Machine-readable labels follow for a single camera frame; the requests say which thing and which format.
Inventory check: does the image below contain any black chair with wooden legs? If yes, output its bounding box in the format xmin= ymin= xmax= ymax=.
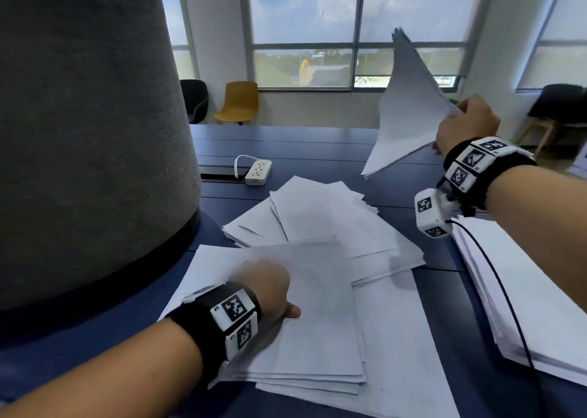
xmin=515 ymin=82 xmax=587 ymax=157

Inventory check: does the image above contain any yellow chair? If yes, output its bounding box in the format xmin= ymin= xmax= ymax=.
xmin=214 ymin=80 xmax=260 ymax=126

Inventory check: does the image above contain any white power strip cord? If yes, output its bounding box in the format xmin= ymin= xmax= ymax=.
xmin=234 ymin=154 xmax=256 ymax=180

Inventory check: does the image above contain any dark green chair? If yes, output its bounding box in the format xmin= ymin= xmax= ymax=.
xmin=179 ymin=79 xmax=210 ymax=125

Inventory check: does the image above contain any large framed window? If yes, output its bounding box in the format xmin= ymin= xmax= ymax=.
xmin=238 ymin=0 xmax=498 ymax=94

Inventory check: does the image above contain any aligned white paper stack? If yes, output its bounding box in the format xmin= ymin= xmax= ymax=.
xmin=449 ymin=214 xmax=587 ymax=375

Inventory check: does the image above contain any black right camera cable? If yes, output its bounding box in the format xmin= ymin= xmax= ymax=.
xmin=451 ymin=220 xmax=544 ymax=418

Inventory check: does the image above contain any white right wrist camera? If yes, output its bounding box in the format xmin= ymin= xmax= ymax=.
xmin=414 ymin=188 xmax=459 ymax=239

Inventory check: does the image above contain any person's right forearm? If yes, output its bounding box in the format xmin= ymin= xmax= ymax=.
xmin=485 ymin=164 xmax=587 ymax=315

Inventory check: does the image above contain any person's right hand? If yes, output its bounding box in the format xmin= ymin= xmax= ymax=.
xmin=433 ymin=93 xmax=501 ymax=157

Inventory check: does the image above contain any window with white blind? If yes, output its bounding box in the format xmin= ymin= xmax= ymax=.
xmin=515 ymin=0 xmax=587 ymax=94

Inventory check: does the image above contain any right wristband with marker tiles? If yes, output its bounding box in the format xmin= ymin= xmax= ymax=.
xmin=442 ymin=136 xmax=538 ymax=217

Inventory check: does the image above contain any narrow window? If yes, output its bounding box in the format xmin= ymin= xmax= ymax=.
xmin=146 ymin=0 xmax=201 ymax=82

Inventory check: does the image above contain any pile of white papers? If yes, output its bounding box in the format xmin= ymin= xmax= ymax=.
xmin=222 ymin=175 xmax=462 ymax=418

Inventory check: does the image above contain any grey felt pillar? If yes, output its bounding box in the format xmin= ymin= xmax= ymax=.
xmin=0 ymin=0 xmax=202 ymax=336

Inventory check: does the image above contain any white banner stand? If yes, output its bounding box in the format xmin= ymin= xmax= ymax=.
xmin=566 ymin=140 xmax=587 ymax=180

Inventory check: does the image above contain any thin curled white paper sheaf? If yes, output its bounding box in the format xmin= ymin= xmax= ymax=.
xmin=361 ymin=27 xmax=464 ymax=178

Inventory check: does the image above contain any white power strip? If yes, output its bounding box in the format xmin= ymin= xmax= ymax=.
xmin=244 ymin=158 xmax=273 ymax=187

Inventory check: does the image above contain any person's left hand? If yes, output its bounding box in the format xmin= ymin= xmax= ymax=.
xmin=227 ymin=259 xmax=303 ymax=324

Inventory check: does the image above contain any person's left forearm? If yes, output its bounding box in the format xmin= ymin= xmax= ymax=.
xmin=0 ymin=316 xmax=205 ymax=418

